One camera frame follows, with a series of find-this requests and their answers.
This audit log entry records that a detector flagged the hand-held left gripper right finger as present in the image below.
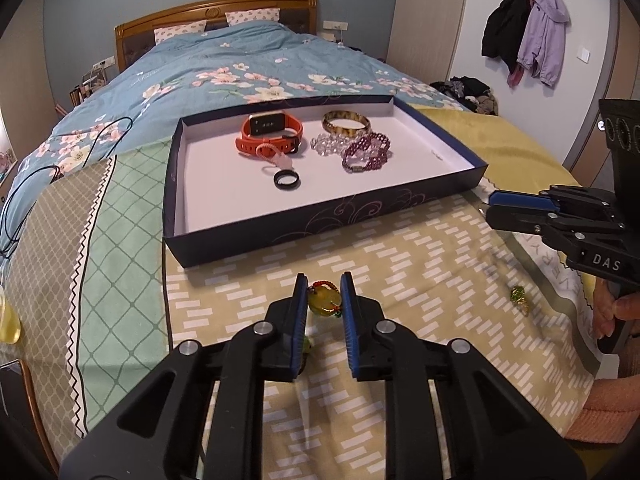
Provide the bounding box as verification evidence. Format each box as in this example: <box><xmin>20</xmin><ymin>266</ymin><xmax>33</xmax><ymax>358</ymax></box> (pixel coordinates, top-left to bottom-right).
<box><xmin>340</xmin><ymin>271</ymin><xmax>586</xmax><ymax>480</ymax></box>

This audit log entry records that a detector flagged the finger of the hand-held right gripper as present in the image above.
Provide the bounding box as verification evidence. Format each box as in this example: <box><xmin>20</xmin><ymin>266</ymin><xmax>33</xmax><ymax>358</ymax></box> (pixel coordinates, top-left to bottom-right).
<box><xmin>485</xmin><ymin>207</ymin><xmax>626</xmax><ymax>249</ymax></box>
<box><xmin>488</xmin><ymin>185</ymin><xmax>616</xmax><ymax>213</ymax></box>

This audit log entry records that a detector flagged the black jacket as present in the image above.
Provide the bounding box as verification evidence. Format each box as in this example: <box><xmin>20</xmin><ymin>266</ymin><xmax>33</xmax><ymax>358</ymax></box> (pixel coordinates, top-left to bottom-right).
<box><xmin>481</xmin><ymin>0</ymin><xmax>531</xmax><ymax>73</ymax></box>

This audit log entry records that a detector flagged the yellow amber pendant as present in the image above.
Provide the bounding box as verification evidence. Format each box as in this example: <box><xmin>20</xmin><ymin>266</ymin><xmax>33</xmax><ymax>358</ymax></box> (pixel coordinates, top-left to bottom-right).
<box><xmin>306</xmin><ymin>281</ymin><xmax>346</xmax><ymax>318</ymax></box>

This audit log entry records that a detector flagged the person's right hand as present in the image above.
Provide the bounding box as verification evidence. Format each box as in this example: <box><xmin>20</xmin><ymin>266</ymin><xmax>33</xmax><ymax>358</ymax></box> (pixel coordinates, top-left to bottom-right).
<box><xmin>592</xmin><ymin>277</ymin><xmax>640</xmax><ymax>343</ymax></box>

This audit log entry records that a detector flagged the dark wooden furniture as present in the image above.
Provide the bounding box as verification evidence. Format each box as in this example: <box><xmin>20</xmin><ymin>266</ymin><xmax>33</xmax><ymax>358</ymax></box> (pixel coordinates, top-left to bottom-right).
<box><xmin>0</xmin><ymin>359</ymin><xmax>58</xmax><ymax>476</ymax></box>

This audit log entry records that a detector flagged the person's right forearm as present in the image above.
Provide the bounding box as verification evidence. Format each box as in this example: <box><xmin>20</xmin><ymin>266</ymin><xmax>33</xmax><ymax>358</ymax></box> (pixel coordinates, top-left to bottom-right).
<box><xmin>570</xmin><ymin>330</ymin><xmax>640</xmax><ymax>443</ymax></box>

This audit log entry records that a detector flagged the orange smartwatch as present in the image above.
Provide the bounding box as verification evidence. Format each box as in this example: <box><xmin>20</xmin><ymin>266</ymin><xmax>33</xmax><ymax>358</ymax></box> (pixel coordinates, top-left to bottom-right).
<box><xmin>236</xmin><ymin>111</ymin><xmax>305</xmax><ymax>157</ymax></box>

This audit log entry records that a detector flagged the clear crystal bead bracelet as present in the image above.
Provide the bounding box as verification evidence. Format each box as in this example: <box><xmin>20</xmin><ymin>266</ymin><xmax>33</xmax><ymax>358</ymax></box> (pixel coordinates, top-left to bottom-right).
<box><xmin>310</xmin><ymin>131</ymin><xmax>373</xmax><ymax>157</ymax></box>

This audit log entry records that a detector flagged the white floral pillow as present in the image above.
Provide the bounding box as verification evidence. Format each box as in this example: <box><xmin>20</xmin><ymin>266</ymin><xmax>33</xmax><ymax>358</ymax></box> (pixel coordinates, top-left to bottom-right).
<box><xmin>153</xmin><ymin>19</ymin><xmax>208</xmax><ymax>46</ymax></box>
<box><xmin>225</xmin><ymin>7</ymin><xmax>281</xmax><ymax>26</ymax></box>

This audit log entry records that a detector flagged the black ring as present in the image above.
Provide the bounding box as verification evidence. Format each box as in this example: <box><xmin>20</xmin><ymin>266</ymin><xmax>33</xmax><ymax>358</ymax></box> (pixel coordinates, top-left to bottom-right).
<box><xmin>272</xmin><ymin>169</ymin><xmax>302</xmax><ymax>191</ymax></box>

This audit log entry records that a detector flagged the wooden headboard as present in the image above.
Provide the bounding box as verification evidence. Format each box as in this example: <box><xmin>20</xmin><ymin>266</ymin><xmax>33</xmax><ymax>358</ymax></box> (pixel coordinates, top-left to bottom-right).
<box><xmin>114</xmin><ymin>0</ymin><xmax>319</xmax><ymax>78</ymax></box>

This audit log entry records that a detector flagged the pink hair tie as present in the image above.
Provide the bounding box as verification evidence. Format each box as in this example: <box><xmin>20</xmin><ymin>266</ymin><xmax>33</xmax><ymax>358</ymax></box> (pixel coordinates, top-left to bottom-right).
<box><xmin>254</xmin><ymin>142</ymin><xmax>295</xmax><ymax>172</ymax></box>

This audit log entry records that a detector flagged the beige wardrobe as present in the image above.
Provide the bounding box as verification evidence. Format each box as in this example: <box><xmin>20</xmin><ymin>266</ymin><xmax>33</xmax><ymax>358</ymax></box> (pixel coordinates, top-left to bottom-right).
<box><xmin>387</xmin><ymin>0</ymin><xmax>471</xmax><ymax>81</ymax></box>
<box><xmin>0</xmin><ymin>5</ymin><xmax>57</xmax><ymax>131</ymax></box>

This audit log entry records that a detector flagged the blue floral quilt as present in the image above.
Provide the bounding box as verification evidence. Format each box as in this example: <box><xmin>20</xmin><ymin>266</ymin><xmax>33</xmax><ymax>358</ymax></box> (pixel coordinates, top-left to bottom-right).
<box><xmin>0</xmin><ymin>22</ymin><xmax>473</xmax><ymax>261</ymax></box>

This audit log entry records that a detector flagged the yellow translucent object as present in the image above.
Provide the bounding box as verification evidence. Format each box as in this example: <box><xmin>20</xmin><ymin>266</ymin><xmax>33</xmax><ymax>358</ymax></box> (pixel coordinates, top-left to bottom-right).
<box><xmin>0</xmin><ymin>290</ymin><xmax>23</xmax><ymax>343</ymax></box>

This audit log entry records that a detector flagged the yellow blanket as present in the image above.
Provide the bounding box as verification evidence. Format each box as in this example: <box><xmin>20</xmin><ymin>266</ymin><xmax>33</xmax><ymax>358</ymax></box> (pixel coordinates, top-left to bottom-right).
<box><xmin>415</xmin><ymin>107</ymin><xmax>576</xmax><ymax>201</ymax></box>

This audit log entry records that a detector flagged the bedside clutter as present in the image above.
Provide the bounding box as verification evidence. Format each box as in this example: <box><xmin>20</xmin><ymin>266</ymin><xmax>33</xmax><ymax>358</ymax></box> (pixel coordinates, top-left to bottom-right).
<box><xmin>69</xmin><ymin>65</ymin><xmax>108</xmax><ymax>108</ymax></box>

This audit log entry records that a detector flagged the green and gold ring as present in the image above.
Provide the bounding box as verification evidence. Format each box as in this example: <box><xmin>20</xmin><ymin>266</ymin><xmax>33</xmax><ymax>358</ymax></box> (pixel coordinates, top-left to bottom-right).
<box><xmin>510</xmin><ymin>286</ymin><xmax>532</xmax><ymax>316</ymax></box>

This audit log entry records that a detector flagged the dark blue box tray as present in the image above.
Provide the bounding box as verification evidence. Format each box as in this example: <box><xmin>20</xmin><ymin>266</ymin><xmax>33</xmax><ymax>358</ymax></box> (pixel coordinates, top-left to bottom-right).
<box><xmin>162</xmin><ymin>95</ymin><xmax>490</xmax><ymax>269</ymax></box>

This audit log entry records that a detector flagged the purple jacket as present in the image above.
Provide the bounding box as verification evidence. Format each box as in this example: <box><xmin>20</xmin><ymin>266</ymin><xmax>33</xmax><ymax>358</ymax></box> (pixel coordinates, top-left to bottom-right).
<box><xmin>507</xmin><ymin>0</ymin><xmax>571</xmax><ymax>89</ymax></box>

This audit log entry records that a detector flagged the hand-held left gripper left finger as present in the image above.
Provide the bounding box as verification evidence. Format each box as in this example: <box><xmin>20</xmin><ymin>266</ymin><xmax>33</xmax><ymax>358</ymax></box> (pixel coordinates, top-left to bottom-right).
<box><xmin>60</xmin><ymin>272</ymin><xmax>308</xmax><ymax>480</ymax></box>

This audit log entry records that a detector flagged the pile of dark clothes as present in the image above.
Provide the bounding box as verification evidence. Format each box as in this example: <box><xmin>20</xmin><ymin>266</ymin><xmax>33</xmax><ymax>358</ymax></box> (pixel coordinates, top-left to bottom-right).
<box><xmin>430</xmin><ymin>76</ymin><xmax>501</xmax><ymax>116</ymax></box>

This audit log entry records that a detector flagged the purple bead bracelet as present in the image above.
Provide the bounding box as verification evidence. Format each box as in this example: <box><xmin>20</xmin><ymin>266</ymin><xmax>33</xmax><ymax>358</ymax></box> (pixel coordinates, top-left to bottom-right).
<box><xmin>341</xmin><ymin>131</ymin><xmax>392</xmax><ymax>173</ymax></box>

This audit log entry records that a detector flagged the olive patterned blanket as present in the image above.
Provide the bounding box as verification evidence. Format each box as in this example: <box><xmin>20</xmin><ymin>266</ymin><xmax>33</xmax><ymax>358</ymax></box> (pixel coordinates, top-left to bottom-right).
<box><xmin>5</xmin><ymin>137</ymin><xmax>601</xmax><ymax>480</ymax></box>

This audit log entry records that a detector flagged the tortoiseshell bangle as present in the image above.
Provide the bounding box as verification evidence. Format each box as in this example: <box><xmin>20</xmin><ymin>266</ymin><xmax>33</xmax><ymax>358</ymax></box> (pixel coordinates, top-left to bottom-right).
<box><xmin>321</xmin><ymin>109</ymin><xmax>372</xmax><ymax>138</ymax></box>

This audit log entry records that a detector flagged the black cable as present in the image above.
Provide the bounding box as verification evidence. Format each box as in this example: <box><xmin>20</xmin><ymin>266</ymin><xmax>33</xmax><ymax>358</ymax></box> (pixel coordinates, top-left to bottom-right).
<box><xmin>0</xmin><ymin>116</ymin><xmax>134</xmax><ymax>261</ymax></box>

